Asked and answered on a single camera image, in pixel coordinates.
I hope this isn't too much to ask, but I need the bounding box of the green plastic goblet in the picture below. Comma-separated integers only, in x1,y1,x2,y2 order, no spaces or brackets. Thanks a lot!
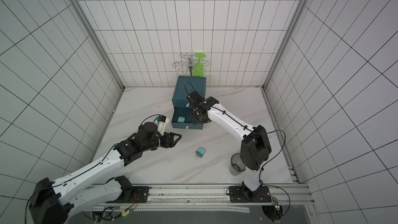
191,52,206,77

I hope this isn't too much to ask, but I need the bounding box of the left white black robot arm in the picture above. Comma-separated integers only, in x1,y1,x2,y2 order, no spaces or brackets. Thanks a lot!
25,122,181,224

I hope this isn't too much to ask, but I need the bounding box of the dark transparent cup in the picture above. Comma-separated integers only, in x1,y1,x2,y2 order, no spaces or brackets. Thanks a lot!
229,153,246,176

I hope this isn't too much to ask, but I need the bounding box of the teal plug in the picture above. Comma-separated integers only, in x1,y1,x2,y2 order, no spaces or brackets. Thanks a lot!
195,147,206,158
177,116,186,123

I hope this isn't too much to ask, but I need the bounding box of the metal cup rack stand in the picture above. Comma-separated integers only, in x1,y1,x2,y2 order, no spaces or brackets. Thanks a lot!
172,53,210,77

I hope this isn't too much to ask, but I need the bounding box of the teal yellow drawer cabinet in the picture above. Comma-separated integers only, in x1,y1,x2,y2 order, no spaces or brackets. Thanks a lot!
172,76,206,130

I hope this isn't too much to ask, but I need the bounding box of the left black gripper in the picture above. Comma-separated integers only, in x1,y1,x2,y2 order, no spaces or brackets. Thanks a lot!
143,132,181,151

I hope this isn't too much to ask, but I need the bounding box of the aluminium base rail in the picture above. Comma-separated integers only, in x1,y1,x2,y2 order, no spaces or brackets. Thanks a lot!
54,183,315,224

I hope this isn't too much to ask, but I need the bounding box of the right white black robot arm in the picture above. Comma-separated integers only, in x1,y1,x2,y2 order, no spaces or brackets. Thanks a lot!
187,91,272,202

